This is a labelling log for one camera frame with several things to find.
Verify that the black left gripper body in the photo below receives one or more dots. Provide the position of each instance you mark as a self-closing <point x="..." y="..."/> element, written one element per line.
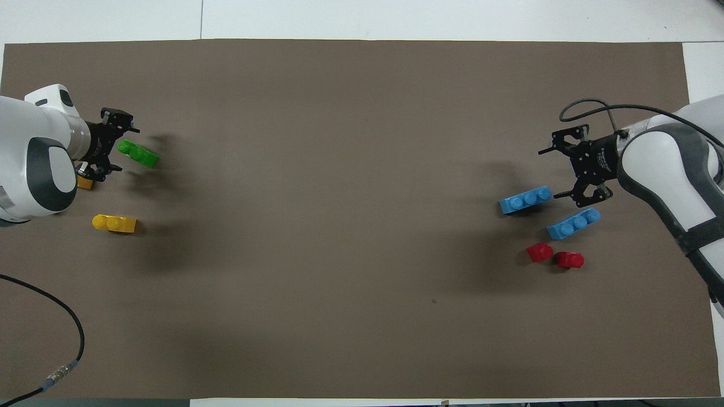
<point x="99" y="144"/>

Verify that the green two-stud toy block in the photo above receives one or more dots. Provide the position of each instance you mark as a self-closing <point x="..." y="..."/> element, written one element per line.
<point x="138" y="154"/>

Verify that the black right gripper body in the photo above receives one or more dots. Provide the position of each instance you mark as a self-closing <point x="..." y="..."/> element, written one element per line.
<point x="597" y="161"/>

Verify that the blue three-stud toy block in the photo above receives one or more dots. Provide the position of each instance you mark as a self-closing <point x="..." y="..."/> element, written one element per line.
<point x="572" y="224"/>
<point x="525" y="200"/>

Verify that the brown table mat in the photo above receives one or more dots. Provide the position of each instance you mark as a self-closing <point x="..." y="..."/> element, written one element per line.
<point x="362" y="328"/>

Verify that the red one-stud toy block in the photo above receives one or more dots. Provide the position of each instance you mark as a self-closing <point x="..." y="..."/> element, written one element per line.
<point x="569" y="260"/>
<point x="539" y="252"/>

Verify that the yellow two-stud toy block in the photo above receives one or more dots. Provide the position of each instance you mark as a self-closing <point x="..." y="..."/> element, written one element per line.
<point x="113" y="224"/>
<point x="85" y="183"/>

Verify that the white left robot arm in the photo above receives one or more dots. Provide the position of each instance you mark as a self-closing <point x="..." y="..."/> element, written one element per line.
<point x="34" y="152"/>

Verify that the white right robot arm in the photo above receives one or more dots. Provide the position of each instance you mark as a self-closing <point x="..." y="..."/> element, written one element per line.
<point x="662" y="158"/>

